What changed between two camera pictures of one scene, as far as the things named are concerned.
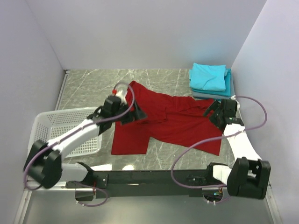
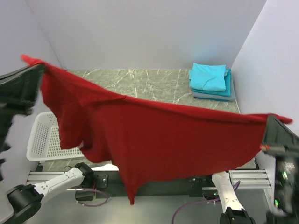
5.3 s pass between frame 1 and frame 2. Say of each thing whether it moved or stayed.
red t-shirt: moved
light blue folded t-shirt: stayed
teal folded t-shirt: stayed
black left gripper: moved
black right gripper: moved
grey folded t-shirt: stayed
